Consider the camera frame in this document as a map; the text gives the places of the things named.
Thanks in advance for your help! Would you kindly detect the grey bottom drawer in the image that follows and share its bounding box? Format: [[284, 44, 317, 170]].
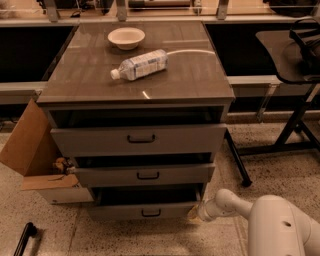
[[88, 183, 203, 221]]

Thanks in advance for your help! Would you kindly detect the grey drawer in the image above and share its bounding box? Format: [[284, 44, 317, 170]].
[[88, 183, 203, 221], [75, 163, 215, 187], [51, 124, 226, 157]]

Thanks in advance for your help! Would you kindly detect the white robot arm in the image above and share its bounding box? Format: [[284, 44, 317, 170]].
[[188, 189, 320, 256]]

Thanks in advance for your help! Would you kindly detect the grey middle drawer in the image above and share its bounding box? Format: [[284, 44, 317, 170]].
[[75, 163, 215, 187]]

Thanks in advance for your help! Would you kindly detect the grey top drawer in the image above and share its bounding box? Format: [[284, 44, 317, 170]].
[[51, 124, 226, 157]]

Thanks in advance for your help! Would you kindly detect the grey drawer cabinet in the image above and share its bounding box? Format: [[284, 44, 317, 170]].
[[36, 21, 236, 201]]

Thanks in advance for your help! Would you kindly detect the clear plastic water bottle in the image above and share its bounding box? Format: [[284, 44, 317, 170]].
[[110, 49, 168, 81]]

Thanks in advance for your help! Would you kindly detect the black bar on floor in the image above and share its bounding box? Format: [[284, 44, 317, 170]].
[[13, 222, 37, 256]]

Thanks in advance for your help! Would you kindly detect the open cardboard box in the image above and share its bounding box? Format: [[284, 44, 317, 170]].
[[0, 100, 93, 204]]

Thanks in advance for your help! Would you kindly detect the black side table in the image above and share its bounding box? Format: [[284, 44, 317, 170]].
[[225, 31, 320, 187]]

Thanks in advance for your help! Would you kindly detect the white ceramic bowl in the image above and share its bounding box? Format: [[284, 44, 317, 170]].
[[108, 27, 145, 50]]

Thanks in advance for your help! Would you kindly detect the black bag on table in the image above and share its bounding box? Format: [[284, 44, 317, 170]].
[[289, 18, 320, 76]]

